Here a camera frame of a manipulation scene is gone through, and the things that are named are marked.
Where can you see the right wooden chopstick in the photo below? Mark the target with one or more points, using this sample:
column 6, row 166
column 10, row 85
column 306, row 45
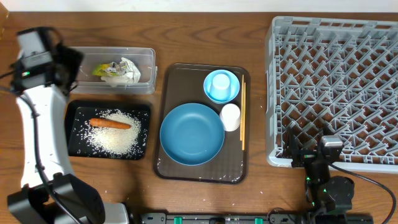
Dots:
column 244, row 117

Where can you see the clear plastic bin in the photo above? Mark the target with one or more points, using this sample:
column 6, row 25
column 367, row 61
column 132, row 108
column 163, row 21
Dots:
column 143, row 58

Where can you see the yellow foil snack wrapper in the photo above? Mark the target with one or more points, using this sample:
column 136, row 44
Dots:
column 106, row 69

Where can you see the wooden chopstick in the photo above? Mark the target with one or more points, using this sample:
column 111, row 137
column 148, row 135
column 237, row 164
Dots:
column 242, row 104
column 244, row 117

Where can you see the black waste tray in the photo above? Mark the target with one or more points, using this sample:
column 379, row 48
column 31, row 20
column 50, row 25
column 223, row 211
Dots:
column 80, row 111

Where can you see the grey dishwasher rack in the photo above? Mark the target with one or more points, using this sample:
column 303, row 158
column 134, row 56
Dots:
column 338, row 73

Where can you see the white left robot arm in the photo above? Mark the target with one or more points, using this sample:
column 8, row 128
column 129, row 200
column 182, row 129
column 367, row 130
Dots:
column 50, row 192

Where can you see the light blue small bowl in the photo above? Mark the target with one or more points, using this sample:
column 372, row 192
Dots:
column 234, row 85

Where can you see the dark brown serving tray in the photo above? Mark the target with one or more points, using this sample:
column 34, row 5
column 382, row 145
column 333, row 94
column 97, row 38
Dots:
column 184, row 84

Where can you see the large blue plate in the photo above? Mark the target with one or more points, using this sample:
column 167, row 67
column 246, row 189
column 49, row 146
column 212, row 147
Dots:
column 192, row 134

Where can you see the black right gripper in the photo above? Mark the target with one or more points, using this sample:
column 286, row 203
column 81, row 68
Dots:
column 291, row 149

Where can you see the pile of white rice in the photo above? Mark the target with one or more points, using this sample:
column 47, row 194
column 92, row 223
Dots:
column 112, row 141

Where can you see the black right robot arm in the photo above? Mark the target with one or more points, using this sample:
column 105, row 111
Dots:
column 331, row 197

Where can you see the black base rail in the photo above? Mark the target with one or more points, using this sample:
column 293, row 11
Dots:
column 272, row 218

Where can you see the left wooden chopstick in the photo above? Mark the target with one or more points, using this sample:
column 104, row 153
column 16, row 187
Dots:
column 242, row 104

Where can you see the orange carrot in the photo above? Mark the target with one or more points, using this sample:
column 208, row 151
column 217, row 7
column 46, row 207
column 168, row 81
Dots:
column 106, row 123

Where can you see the light blue cup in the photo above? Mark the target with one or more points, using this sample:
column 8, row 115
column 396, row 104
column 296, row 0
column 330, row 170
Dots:
column 220, row 87

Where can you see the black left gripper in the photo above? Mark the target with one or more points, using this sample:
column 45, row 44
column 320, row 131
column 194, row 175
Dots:
column 74, row 59

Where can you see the white paper napkin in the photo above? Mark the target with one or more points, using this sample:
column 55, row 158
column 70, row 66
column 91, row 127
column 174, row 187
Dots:
column 128, row 74

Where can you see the white cup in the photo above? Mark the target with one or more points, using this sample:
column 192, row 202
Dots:
column 230, row 116

